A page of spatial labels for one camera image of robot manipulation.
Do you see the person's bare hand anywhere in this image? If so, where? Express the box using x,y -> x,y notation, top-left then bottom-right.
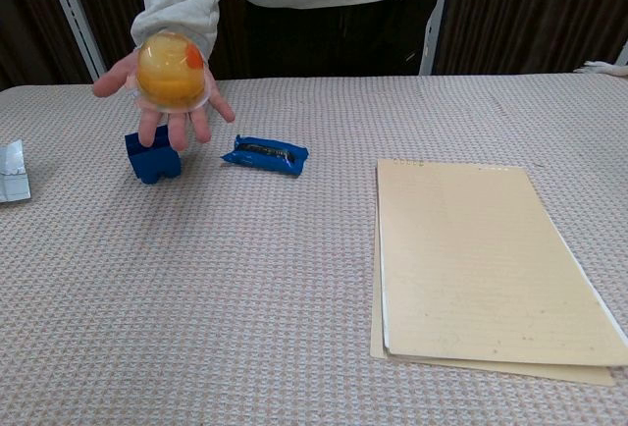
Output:
92,45 -> 236,153

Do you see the orange jelly cup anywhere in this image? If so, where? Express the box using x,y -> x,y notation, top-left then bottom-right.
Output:
133,29 -> 213,114

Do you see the blue plastic block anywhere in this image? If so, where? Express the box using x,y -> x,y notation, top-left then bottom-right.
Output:
124,125 -> 183,186

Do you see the blue snack wrapper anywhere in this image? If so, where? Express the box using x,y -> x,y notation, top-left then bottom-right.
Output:
219,133 -> 310,179

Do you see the silver foil packet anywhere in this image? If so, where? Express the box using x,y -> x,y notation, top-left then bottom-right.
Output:
0,139 -> 32,206

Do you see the checkered pink tablecloth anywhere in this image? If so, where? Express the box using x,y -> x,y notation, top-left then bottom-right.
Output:
0,71 -> 628,426

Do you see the beige paper notepad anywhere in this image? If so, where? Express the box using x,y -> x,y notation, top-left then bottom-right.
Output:
369,157 -> 628,388

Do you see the white metal frame bar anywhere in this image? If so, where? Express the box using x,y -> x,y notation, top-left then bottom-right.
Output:
419,0 -> 451,76
39,0 -> 108,82

